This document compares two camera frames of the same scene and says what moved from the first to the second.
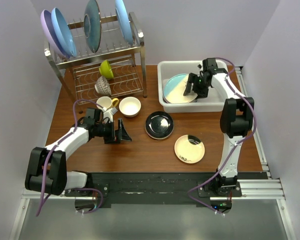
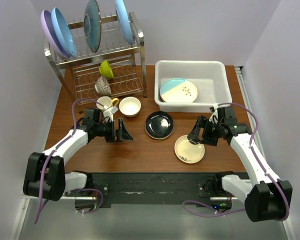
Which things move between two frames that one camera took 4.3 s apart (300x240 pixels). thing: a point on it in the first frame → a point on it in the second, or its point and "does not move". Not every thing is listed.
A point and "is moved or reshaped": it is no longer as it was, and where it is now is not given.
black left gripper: (122, 133) does not move
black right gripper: (192, 79) → (201, 122)
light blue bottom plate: (171, 84) is moved or reshaped
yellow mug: (107, 102) does not move
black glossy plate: (159, 125) does not move
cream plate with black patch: (189, 148) does not move
